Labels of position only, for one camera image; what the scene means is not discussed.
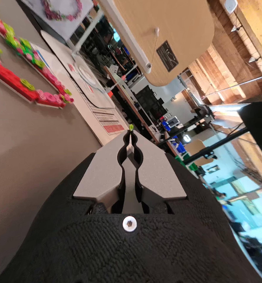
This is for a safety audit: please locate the white wall device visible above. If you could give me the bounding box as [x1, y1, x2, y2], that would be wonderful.
[224, 0, 238, 14]

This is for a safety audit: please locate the white metal rail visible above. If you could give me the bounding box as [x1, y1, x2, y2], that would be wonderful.
[99, 0, 152, 74]

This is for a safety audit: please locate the long white desk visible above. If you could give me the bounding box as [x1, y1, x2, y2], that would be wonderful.
[103, 66, 178, 155]

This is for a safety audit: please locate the black monitor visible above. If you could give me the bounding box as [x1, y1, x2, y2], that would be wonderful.
[135, 85, 167, 118]

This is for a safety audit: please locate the red lego heart frame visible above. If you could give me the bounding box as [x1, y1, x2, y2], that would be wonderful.
[0, 10, 75, 110]

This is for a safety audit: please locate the white rounded board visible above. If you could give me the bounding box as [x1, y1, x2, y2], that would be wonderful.
[41, 30, 116, 109]

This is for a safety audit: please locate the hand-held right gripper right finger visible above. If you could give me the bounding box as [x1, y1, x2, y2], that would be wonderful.
[131, 131, 187, 214]

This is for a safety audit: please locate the wooden tabletop panel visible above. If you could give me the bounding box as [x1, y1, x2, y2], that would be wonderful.
[100, 0, 215, 87]

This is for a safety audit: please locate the white paper blue stripe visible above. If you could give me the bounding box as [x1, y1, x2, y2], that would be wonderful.
[31, 43, 54, 71]

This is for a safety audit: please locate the black box on stand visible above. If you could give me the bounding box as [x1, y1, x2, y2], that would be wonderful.
[238, 102, 262, 154]

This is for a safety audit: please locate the clear round disc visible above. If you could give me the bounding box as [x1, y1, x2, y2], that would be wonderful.
[74, 61, 99, 89]

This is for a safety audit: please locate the black label plate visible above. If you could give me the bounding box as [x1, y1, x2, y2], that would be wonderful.
[156, 40, 179, 73]

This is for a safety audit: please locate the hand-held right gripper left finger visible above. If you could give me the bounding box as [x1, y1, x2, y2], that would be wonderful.
[73, 130, 132, 214]

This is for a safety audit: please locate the lego box with heart picture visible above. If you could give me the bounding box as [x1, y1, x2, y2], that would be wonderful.
[20, 0, 94, 42]

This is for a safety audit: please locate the laminated instruction sheet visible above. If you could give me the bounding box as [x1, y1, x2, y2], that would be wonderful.
[29, 42, 129, 147]

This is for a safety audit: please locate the green crate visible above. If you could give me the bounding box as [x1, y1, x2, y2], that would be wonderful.
[175, 154, 199, 171]

